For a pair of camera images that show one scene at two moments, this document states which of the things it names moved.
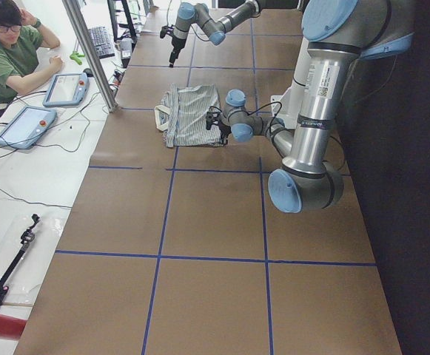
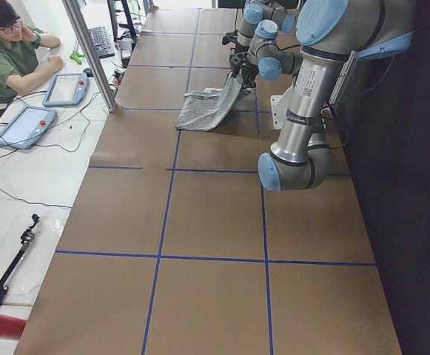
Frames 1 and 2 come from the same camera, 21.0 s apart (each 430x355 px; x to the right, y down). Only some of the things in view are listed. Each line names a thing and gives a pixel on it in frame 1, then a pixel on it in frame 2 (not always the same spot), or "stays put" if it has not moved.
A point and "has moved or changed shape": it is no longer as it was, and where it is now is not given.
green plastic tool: x=75 y=55 stays put
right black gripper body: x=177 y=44 → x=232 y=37
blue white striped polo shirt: x=189 y=117 has moved or changed shape
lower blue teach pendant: x=27 y=129 stays put
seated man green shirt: x=9 y=43 stays put
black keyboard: x=101 y=40 stays put
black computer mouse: x=89 y=72 stays put
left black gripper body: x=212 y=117 → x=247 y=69
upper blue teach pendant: x=66 y=90 stays put
